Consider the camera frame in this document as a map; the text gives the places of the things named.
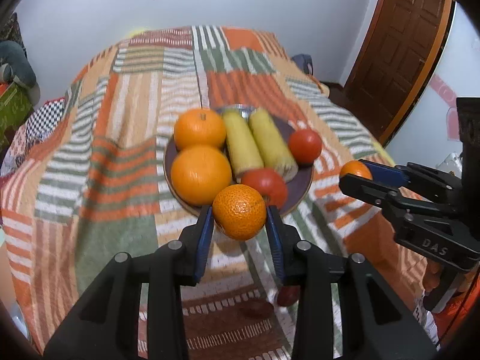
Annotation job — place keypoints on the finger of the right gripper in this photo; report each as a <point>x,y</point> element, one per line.
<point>369,191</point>
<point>382,174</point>

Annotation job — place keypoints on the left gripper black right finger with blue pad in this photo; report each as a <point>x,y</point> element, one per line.
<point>376,324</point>

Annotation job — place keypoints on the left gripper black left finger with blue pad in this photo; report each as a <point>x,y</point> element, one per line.
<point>103,324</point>

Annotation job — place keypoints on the small tangerine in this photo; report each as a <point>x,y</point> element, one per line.
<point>239,211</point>
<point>356,168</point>

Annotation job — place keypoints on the small red tomato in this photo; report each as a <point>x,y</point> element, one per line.
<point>305,146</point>

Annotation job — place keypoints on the large red tomato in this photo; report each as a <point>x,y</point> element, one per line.
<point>269,184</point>

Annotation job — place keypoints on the yellow corn cob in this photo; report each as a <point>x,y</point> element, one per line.
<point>272,148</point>
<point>244,155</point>

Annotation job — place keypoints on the large orange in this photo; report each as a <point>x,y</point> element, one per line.
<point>199,173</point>
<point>199,126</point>

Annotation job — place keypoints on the dark purple plate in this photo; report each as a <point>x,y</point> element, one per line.
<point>298,187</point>

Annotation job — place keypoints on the small dark red fruit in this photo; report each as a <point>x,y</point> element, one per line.
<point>288,295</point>

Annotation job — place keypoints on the striped patchwork bedspread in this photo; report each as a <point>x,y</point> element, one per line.
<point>96,186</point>

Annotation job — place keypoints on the blue bag behind bed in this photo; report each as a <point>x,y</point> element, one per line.
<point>304,63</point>

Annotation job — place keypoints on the brown wooden door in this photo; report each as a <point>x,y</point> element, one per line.
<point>400,49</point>

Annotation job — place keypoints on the checkered patchwork quilt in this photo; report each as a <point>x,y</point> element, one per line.
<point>37,128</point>

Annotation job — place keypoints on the green cardboard box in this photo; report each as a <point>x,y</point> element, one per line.
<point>15,108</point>

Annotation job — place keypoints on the grey plush toy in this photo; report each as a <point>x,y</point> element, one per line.
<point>15,67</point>

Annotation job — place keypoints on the yellow pillow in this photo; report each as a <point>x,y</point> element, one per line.
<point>136,32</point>

